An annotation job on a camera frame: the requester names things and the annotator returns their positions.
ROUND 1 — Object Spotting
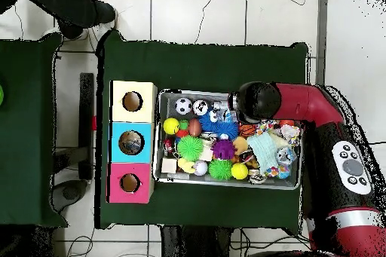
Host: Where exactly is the brown toy football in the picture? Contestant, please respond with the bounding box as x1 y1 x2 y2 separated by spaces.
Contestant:
188 118 203 138

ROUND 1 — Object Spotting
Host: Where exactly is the green puffer ball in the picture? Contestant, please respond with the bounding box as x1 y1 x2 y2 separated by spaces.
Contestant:
176 135 204 162

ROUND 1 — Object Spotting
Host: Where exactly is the grey rounded base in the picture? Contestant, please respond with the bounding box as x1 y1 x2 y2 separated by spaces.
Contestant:
51 179 88 213

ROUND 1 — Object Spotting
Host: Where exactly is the purple spiky ball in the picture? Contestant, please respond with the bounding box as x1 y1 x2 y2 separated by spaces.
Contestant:
211 139 237 161

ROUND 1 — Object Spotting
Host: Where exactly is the blue puffer ball with eyes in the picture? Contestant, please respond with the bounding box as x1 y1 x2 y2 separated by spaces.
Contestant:
198 109 240 141

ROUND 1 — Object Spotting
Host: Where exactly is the mint knitted cloth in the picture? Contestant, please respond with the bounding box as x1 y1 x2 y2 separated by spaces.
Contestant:
247 131 280 175

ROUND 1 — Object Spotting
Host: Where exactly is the thin black floor cable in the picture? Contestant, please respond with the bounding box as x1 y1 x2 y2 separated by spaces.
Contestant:
194 0 220 44

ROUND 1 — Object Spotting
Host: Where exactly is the yellow ball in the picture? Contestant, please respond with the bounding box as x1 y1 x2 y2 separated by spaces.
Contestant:
162 117 181 135

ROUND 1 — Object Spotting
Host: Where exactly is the dark green table cloth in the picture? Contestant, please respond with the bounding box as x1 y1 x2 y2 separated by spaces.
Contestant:
0 32 68 228
95 30 309 229

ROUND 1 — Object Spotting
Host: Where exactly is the small crushed plastic bottle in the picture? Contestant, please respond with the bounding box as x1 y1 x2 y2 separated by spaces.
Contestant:
120 136 142 154

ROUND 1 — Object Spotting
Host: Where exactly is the person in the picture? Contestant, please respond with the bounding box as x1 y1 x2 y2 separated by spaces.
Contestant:
0 0 118 41

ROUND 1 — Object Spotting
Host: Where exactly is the wooden box with three holes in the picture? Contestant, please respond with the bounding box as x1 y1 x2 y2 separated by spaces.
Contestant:
106 80 158 204

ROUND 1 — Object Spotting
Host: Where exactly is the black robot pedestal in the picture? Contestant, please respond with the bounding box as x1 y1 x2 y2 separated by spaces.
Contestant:
161 225 233 257

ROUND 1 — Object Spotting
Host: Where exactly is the shallow mesh bin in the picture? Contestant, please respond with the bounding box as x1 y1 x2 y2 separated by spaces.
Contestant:
152 88 305 191

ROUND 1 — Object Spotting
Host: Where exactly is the black and white soccer ball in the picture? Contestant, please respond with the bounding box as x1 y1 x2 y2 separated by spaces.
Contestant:
174 97 193 115

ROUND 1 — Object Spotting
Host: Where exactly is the crushed bottle with colourful label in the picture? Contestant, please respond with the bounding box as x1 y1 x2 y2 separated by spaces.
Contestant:
266 147 298 179

